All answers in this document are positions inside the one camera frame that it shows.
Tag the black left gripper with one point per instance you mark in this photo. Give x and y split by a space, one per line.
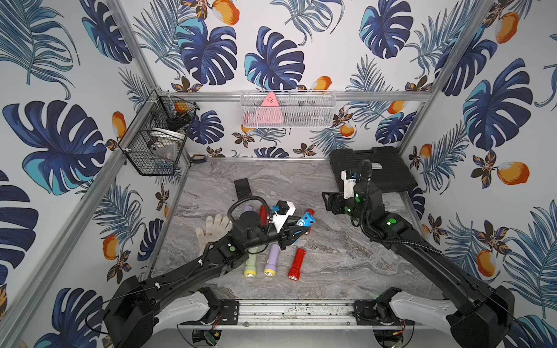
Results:
289 228

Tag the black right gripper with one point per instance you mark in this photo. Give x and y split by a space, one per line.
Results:
334 199

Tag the red flashlight front row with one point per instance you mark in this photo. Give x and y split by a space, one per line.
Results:
295 270

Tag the purple flashlight front row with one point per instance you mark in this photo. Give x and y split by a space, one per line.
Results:
272 262

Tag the green flashlight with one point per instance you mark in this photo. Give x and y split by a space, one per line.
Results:
250 270

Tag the blue flashlight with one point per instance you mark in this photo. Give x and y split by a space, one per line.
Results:
302 226

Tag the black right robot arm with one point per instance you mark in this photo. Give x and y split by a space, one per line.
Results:
473 313

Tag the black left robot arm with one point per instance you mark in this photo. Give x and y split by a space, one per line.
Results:
130 316

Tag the small black box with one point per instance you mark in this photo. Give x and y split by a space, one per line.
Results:
243 189

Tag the large black tool case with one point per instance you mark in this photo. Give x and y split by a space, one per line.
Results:
389 174

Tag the white work glove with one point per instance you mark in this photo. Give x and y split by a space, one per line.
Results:
216 227

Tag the pink triangle item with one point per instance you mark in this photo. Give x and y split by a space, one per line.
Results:
269 113

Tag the black tape roll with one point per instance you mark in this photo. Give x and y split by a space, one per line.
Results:
198 159

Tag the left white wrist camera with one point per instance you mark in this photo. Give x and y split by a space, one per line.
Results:
279 215

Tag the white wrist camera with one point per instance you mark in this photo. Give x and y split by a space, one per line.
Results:
279 215
348 182

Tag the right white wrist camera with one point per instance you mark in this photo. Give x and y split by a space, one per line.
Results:
348 182

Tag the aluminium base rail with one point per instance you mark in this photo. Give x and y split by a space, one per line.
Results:
197 310

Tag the clear mesh wall tray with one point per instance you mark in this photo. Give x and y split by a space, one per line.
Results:
301 109

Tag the black wire basket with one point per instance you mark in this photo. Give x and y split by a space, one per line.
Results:
159 134

